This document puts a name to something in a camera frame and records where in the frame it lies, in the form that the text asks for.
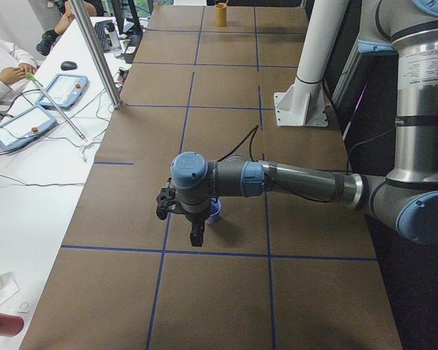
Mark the teach pendant tablet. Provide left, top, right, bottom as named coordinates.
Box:
left=45, top=74, right=88, bottom=111
left=0, top=106, right=57, bottom=151

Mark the red cylinder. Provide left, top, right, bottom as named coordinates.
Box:
left=0, top=313, right=24, bottom=337

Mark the near teach pendant tablet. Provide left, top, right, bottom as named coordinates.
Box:
left=0, top=106, right=57, bottom=151

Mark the metal rod green handle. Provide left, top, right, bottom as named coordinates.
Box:
left=26, top=71, right=88, bottom=142

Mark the white mounting post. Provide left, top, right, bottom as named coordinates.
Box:
left=274, top=0, right=348, bottom=127

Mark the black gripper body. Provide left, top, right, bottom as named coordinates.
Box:
left=155, top=177, right=210, bottom=222

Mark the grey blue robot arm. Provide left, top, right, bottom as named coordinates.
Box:
left=156, top=1, right=438, bottom=246

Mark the person hand on desk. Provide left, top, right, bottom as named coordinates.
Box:
left=0, top=63, right=37, bottom=85

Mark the grey desk cable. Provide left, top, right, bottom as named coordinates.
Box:
left=0, top=87, right=112, bottom=187

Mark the far teach pendant tablet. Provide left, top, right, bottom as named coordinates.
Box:
left=45, top=74, right=88, bottom=111

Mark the black computer mouse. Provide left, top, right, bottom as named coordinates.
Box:
left=61, top=61, right=77, bottom=71

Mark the light blue ribbed cup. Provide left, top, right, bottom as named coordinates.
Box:
left=206, top=198, right=222, bottom=225

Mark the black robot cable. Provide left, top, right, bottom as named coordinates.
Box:
left=217, top=125, right=260, bottom=162

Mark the aluminium frame profile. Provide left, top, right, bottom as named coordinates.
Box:
left=69, top=0, right=122, bottom=109

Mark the white desk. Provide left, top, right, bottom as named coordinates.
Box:
left=0, top=14, right=139, bottom=322

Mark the black keyboard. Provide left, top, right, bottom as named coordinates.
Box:
left=93, top=20, right=112, bottom=53

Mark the clear water bottle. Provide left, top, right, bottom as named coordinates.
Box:
left=107, top=23, right=123, bottom=58

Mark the tall brown wooden cup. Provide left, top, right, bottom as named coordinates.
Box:
left=215, top=2, right=228, bottom=28

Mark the white sleeved forearm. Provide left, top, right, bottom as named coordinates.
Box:
left=0, top=39, right=38, bottom=107

